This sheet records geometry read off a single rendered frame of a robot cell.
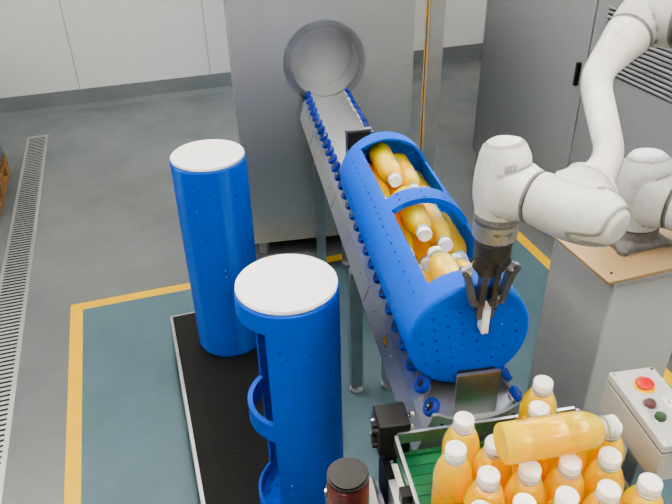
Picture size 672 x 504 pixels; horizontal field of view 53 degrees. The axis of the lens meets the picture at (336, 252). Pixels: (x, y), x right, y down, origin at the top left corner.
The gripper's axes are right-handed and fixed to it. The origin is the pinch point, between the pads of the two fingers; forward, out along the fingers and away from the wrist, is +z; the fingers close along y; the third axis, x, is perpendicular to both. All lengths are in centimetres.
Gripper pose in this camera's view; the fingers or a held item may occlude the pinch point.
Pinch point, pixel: (483, 317)
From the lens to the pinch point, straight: 149.0
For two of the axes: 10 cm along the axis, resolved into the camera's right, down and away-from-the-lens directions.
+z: 0.2, 8.4, 5.4
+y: 9.9, -1.1, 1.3
